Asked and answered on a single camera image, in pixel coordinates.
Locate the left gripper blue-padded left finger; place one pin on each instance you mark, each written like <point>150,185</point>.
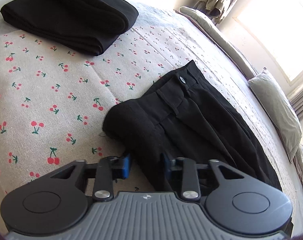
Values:
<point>104,172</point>

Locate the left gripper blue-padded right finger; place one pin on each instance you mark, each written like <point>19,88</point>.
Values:
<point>192,182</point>

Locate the black pants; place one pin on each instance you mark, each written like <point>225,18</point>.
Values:
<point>183,115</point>

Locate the cherry print bed sheet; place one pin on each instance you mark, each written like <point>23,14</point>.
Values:
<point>53,100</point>

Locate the grey pillow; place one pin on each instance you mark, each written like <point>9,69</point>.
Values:
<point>280,111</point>

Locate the grey window curtain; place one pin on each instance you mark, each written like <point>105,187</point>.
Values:
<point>296,100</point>

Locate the folded black garment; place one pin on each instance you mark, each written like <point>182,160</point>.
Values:
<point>86,26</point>

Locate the folded grey-green quilt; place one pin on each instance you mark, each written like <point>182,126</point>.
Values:
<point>207,27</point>

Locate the window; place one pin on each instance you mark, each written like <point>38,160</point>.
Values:
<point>277,25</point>

